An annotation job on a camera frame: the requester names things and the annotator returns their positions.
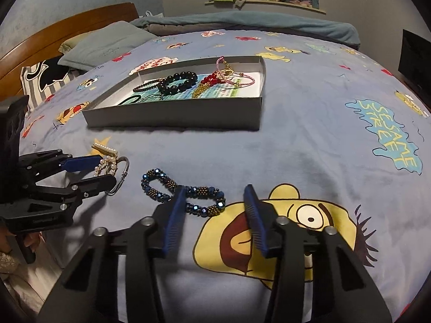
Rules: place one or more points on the grey-blue pillow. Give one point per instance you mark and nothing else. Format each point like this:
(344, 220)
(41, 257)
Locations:
(107, 47)

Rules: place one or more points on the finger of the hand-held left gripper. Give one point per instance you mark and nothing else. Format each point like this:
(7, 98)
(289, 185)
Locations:
(84, 163)
(99, 183)

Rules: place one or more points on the striped pillow with black print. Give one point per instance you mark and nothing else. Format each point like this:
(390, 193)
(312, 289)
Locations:
(50, 74)

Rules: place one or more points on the wooden bed headboard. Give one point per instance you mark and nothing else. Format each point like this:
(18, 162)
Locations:
(50, 30)

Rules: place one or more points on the person's left hand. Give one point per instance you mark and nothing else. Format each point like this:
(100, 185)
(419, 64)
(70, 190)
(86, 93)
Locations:
(36, 242)

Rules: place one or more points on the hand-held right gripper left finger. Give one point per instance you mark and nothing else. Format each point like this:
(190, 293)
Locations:
(175, 222)

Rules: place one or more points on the teal folded blanket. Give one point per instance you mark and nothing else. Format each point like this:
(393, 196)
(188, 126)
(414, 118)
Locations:
(252, 22)

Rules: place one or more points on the olive pillow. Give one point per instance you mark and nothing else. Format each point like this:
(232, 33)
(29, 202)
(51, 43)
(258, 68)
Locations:
(70, 44)

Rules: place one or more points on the grey folded blanket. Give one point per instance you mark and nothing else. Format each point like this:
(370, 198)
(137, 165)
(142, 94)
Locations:
(175, 29)

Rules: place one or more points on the black flat screen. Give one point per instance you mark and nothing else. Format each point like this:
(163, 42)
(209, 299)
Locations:
(416, 60)

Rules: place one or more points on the blue-green printed paper sheet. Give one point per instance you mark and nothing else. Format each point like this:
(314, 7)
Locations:
(242, 91)

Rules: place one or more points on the blue cartoon printed blanket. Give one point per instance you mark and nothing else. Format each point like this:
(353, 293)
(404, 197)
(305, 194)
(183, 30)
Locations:
(303, 141)

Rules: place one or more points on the grey shallow cardboard box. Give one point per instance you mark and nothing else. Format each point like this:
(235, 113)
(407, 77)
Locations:
(168, 117)

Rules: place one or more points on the window sill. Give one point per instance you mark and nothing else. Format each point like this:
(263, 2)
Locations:
(269, 5)

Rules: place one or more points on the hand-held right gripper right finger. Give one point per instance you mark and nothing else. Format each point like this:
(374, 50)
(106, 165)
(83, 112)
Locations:
(256, 222)

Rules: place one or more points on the gold pearl hair clip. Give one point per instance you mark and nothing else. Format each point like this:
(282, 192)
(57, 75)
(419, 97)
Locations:
(102, 148)

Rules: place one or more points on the pink small cloth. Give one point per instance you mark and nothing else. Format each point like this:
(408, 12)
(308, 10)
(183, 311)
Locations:
(301, 3)

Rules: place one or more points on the red bead gold tassel jewelry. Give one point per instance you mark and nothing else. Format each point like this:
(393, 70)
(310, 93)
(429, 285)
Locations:
(210, 80)

